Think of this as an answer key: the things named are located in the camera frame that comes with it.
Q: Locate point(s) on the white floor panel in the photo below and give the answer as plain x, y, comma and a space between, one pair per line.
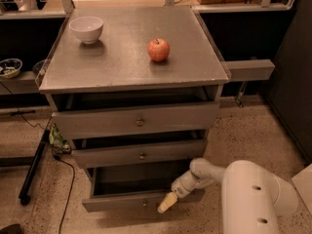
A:
303, 184

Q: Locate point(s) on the grey drawer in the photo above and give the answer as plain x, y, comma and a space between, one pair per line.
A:
114, 122
131, 187
139, 153

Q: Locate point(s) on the red apple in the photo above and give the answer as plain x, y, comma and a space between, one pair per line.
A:
158, 49

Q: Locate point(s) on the black metal bar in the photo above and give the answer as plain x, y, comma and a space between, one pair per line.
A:
24, 198

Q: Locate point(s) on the white ceramic bowl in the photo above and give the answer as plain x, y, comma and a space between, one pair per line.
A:
87, 29

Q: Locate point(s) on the grey middle drawer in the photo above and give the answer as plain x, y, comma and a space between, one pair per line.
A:
139, 153

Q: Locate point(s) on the patterned small bowl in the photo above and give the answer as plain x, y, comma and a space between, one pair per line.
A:
10, 68

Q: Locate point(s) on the green snack bag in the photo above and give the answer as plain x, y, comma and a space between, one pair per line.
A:
59, 144

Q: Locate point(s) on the grey bottom drawer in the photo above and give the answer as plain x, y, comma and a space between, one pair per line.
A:
131, 187

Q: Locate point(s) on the grey drawer cabinet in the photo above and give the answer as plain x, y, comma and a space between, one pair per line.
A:
116, 71

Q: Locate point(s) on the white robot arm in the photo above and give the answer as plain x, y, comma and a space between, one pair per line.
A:
252, 198

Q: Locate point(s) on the grey side shelf beam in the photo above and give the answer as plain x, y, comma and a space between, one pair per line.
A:
250, 70

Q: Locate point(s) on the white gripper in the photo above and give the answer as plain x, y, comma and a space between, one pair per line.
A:
182, 186

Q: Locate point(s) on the grey top drawer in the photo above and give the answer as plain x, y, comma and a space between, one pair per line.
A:
114, 122

